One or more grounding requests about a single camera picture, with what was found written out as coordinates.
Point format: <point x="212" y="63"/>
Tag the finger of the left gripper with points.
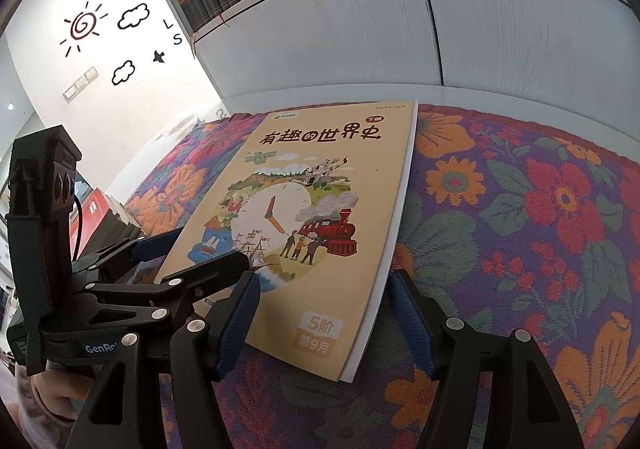
<point x="120" y="257"/>
<point x="179" y="291"/>

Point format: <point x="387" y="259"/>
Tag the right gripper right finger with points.
<point x="450" y="353"/>

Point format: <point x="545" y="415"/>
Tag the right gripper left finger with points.
<point x="202" y="353"/>

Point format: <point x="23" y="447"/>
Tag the beige world history book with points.
<point x="313" y="199"/>

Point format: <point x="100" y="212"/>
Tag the stack of books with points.
<point x="103" y="221"/>

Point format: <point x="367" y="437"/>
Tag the person's left hand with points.
<point x="60" y="391"/>

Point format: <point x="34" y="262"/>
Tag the floral woven table cloth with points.
<point x="508" y="224"/>

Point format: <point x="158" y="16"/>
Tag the white bookshelf cabinet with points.
<point x="573" y="54"/>

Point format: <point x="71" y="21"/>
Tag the white wall switches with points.
<point x="80" y="84"/>

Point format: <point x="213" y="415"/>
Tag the sun and cloud wall decals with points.
<point x="122" y="38"/>

